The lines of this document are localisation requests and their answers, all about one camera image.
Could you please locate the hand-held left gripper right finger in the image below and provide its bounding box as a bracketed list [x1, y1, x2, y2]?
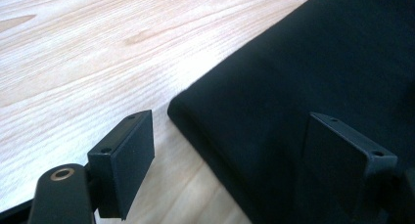
[300, 112, 399, 218]

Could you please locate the black tank top white trim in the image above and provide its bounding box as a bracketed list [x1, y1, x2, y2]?
[166, 0, 415, 224]

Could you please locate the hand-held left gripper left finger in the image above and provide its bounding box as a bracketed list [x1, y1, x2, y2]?
[86, 109, 157, 221]

